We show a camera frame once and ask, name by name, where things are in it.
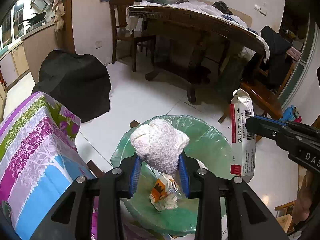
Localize blue bottles on floor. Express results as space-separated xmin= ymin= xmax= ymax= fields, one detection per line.
xmin=280 ymin=105 xmax=302 ymax=123

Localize white red medicine box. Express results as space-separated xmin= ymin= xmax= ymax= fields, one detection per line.
xmin=229 ymin=88 xmax=255 ymax=183

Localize wooden chair near table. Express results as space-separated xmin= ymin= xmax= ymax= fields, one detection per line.
xmin=219 ymin=47 xmax=301 ymax=120

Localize white fluffy towel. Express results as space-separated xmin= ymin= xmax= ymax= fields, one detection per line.
xmin=130 ymin=118 xmax=190 ymax=175

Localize floral striped tablecloth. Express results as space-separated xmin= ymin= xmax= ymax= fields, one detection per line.
xmin=1 ymin=92 xmax=94 ymax=239

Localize dark wooden dining table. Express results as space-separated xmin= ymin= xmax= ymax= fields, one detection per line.
xmin=127 ymin=5 xmax=267 ymax=104

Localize black wok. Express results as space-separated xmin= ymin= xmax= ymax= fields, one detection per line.
xmin=24 ymin=11 xmax=46 ymax=25

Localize wooden chair by window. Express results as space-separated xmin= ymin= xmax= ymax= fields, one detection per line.
xmin=109 ymin=0 xmax=156 ymax=72

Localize green lined trash bin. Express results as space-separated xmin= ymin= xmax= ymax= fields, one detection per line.
xmin=111 ymin=115 xmax=233 ymax=236

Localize black covered bundle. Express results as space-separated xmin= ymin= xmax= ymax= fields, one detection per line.
xmin=33 ymin=50 xmax=112 ymax=122

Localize person's right hand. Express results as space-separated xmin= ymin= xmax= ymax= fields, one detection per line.
xmin=292 ymin=170 xmax=319 ymax=225

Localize white cloth on table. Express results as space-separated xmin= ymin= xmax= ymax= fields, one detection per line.
xmin=126 ymin=1 xmax=270 ymax=62

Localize kitchen window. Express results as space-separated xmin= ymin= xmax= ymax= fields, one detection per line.
xmin=1 ymin=0 xmax=25 ymax=48

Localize orange white drink carton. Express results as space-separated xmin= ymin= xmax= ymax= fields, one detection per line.
xmin=149 ymin=173 xmax=180 ymax=212

